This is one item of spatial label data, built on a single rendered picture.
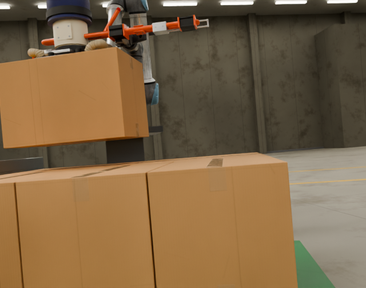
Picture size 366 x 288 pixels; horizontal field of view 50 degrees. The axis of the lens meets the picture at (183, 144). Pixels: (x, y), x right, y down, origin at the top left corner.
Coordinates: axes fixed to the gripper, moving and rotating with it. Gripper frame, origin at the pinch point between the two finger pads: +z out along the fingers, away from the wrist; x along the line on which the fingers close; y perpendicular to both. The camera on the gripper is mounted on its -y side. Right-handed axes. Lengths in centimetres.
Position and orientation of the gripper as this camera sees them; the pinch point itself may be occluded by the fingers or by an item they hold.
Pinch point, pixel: (123, 32)
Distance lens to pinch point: 205.1
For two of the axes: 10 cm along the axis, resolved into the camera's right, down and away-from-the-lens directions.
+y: -9.9, 0.8, 1.1
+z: -1.1, 0.1, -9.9
